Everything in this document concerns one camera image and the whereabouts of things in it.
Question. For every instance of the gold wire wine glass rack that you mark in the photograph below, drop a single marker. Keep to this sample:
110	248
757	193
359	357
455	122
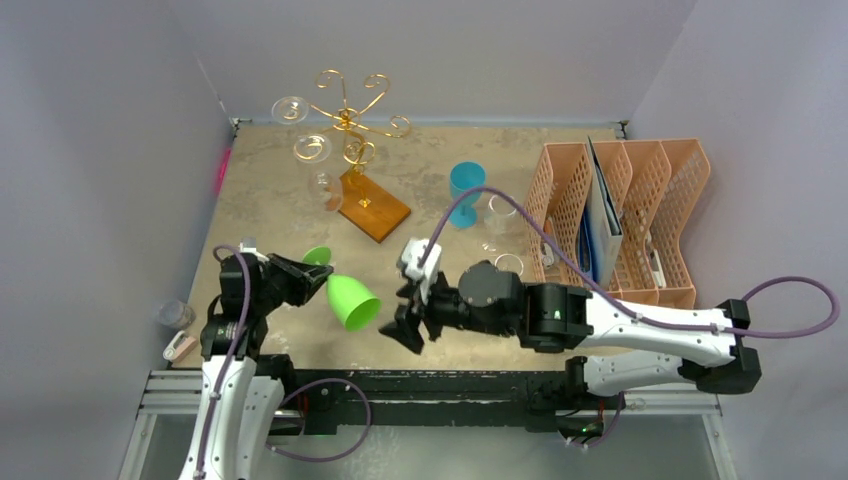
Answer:
365	204

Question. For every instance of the pink white small device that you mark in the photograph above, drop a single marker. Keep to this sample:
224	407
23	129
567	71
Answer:
179	346

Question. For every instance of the small clear jar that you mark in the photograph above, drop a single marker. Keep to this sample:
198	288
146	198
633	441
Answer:
176	315

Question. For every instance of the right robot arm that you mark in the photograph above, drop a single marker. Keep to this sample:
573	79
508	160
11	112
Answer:
661	345

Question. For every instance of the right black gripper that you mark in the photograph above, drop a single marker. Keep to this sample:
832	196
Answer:
419	312

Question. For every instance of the clear wine glass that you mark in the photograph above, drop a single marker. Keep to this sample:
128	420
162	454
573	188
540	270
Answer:
290	110
509	262
498	222
325	190

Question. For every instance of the green plastic goblet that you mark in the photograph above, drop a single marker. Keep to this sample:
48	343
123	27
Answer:
350	300

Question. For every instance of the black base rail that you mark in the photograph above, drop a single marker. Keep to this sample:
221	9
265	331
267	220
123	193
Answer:
533	400

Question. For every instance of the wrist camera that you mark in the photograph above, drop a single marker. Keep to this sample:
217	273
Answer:
248	245
420	262

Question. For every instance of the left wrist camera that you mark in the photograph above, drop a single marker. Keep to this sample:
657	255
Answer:
248	245

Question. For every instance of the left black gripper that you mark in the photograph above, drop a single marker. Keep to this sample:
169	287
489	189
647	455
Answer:
305	284

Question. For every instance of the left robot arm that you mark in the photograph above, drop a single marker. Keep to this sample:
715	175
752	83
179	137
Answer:
242	388

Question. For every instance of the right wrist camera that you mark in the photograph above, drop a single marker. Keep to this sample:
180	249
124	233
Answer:
420	262

